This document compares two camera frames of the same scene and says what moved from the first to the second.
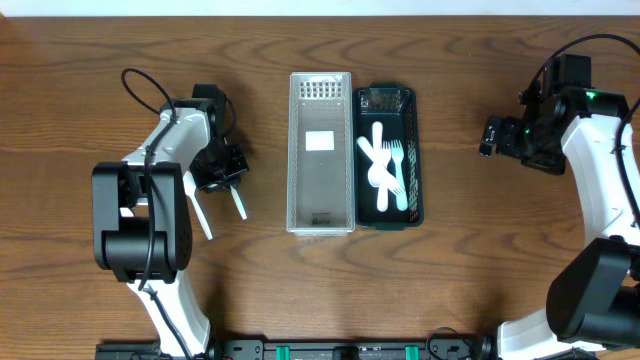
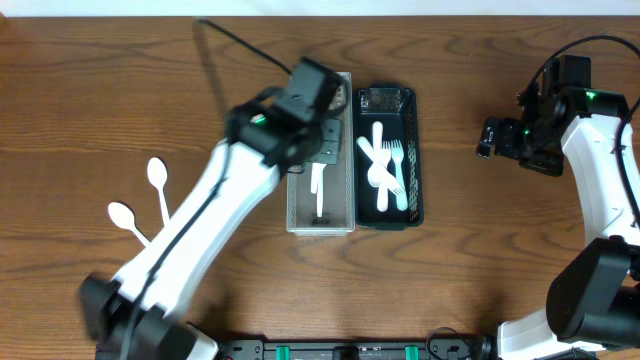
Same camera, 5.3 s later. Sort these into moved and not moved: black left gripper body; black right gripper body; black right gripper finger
Moved: black left gripper body
Not moved: black right gripper finger; black right gripper body
